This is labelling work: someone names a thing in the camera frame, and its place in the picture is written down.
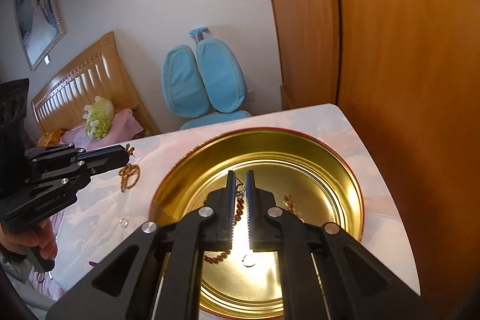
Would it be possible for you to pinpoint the dark red bead bracelet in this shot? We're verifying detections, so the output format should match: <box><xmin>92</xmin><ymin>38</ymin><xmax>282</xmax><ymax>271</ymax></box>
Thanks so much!
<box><xmin>203</xmin><ymin>193</ymin><xmax>247</xmax><ymax>264</ymax></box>

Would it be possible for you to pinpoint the gold chain watch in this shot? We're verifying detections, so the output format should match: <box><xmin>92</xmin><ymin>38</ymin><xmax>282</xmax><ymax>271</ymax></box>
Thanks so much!
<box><xmin>283</xmin><ymin>195</ymin><xmax>298</xmax><ymax>215</ymax></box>

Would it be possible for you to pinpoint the person's left hand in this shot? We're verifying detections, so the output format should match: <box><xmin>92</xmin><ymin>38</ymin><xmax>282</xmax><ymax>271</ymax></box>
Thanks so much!
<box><xmin>1</xmin><ymin>219</ymin><xmax>58</xmax><ymax>260</ymax></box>

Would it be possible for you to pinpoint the green cabbage plush toy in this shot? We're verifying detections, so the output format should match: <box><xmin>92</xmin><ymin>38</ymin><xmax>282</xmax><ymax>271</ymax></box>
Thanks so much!
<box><xmin>83</xmin><ymin>96</ymin><xmax>115</xmax><ymax>140</ymax></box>

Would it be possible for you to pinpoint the pink bed sheet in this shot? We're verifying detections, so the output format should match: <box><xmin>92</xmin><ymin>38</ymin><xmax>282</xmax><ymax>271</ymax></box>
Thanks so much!
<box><xmin>28</xmin><ymin>109</ymin><xmax>144</xmax><ymax>301</ymax></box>

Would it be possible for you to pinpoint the orange pillow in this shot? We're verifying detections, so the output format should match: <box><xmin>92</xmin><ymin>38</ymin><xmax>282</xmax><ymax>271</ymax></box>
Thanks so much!
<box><xmin>36</xmin><ymin>129</ymin><xmax>65</xmax><ymax>147</ymax></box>

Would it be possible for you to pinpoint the white printed tablecloth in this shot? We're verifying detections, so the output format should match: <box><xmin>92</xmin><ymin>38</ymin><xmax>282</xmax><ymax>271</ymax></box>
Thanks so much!
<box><xmin>52</xmin><ymin>104</ymin><xmax>421</xmax><ymax>292</ymax></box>

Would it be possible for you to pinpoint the wooden bed headboard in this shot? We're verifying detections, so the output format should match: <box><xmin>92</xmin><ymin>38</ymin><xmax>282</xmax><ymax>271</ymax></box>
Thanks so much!
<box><xmin>31</xmin><ymin>32</ymin><xmax>160</xmax><ymax>136</ymax></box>

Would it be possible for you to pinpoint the grey jacket sleeve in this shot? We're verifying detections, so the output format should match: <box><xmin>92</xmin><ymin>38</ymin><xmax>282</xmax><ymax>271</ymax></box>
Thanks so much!
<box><xmin>1</xmin><ymin>255</ymin><xmax>55</xmax><ymax>319</ymax></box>

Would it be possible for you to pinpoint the red gold round tin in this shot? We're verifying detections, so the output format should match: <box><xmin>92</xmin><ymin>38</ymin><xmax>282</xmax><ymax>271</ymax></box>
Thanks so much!
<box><xmin>149</xmin><ymin>127</ymin><xmax>365</xmax><ymax>320</ymax></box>

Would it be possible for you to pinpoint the blue padded chair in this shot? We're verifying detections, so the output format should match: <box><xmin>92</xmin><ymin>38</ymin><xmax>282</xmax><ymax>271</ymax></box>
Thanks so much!
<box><xmin>161</xmin><ymin>27</ymin><xmax>251</xmax><ymax>130</ymax></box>

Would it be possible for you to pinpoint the wooden wardrobe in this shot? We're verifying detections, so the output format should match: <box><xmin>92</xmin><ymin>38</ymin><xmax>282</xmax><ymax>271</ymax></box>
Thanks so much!
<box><xmin>272</xmin><ymin>0</ymin><xmax>479</xmax><ymax>319</ymax></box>

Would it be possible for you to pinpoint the brown wooden bead necklace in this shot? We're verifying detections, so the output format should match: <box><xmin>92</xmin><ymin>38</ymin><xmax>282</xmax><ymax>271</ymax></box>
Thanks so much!
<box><xmin>118</xmin><ymin>143</ymin><xmax>142</xmax><ymax>193</ymax></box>

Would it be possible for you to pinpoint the framed wall picture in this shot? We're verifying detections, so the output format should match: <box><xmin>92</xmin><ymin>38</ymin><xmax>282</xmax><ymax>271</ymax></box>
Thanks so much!
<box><xmin>13</xmin><ymin>0</ymin><xmax>65</xmax><ymax>71</ymax></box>

